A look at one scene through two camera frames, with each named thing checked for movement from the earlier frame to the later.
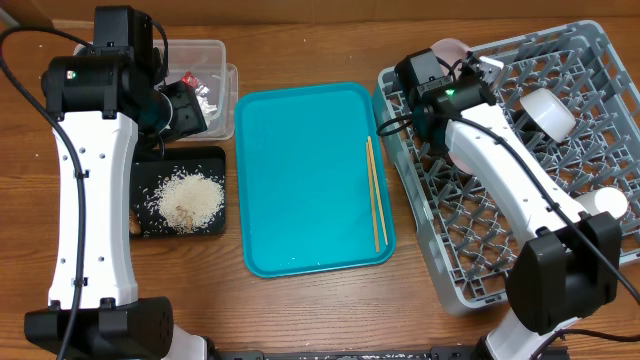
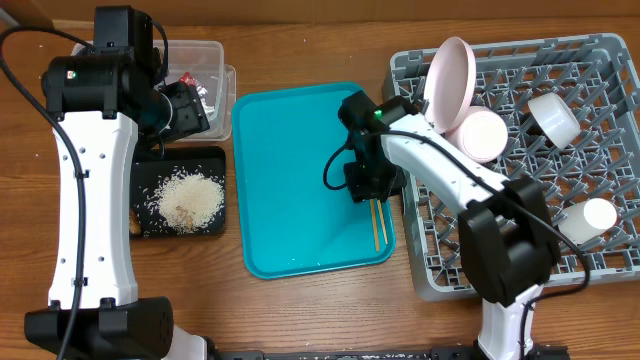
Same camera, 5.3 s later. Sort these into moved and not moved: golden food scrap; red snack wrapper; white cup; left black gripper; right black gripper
Moved: white cup; right black gripper
Not moved: left black gripper; golden food scrap; red snack wrapper
